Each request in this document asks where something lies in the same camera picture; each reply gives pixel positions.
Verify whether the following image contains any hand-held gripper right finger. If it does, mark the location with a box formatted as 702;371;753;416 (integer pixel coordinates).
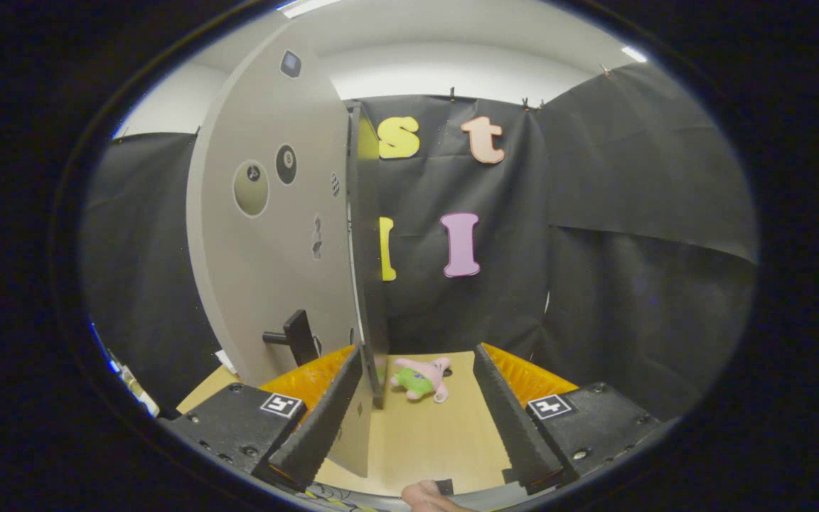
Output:
473;343;666;495

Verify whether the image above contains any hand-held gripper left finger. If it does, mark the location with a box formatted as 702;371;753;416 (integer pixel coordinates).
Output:
162;345;365;493

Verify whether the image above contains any grey shoe cabinet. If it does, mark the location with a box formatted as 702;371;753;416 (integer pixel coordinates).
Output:
344;100;390;411

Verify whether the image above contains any green pink plush toy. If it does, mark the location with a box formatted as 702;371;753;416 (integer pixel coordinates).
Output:
390;357;453;404

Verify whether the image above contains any black backdrop cloth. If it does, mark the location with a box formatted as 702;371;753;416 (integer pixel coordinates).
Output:
81;63;759;420

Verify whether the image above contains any row of black cloth clips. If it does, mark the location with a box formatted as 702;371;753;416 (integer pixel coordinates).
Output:
122;65;613;139

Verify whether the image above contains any long ceiling light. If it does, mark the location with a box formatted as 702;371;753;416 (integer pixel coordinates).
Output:
278;0;343;18

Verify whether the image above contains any black door handle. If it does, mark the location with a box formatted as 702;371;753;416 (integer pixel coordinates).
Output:
262;309;319;368

